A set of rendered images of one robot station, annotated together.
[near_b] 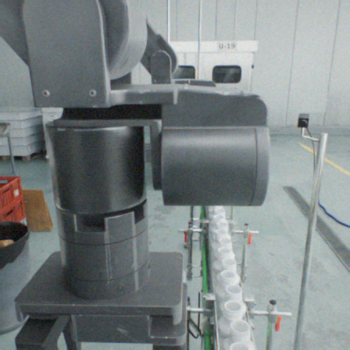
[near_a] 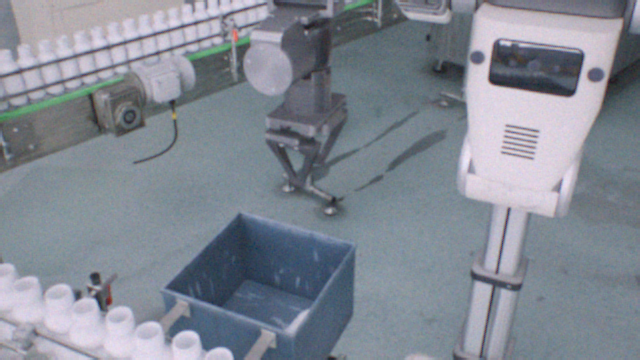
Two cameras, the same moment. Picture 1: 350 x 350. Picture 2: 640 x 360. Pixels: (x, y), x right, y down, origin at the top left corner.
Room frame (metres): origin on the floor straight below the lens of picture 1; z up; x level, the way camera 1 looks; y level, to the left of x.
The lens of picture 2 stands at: (0.47, -0.59, 1.81)
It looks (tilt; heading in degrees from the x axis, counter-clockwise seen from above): 32 degrees down; 112
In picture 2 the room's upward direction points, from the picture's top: straight up
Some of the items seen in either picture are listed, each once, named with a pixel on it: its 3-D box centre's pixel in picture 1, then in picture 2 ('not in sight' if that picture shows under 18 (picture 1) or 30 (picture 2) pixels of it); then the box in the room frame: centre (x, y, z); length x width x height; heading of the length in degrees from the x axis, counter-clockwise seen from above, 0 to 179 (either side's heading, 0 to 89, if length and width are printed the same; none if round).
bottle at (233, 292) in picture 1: (232, 319); not in sight; (0.66, -0.13, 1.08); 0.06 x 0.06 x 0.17
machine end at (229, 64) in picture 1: (201, 114); not in sight; (5.69, -0.43, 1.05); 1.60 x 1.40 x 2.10; 177
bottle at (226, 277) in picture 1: (226, 303); not in sight; (0.72, -0.13, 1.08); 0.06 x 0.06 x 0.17
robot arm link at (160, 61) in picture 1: (184, 85); not in sight; (0.65, -0.02, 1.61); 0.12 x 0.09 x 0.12; 88
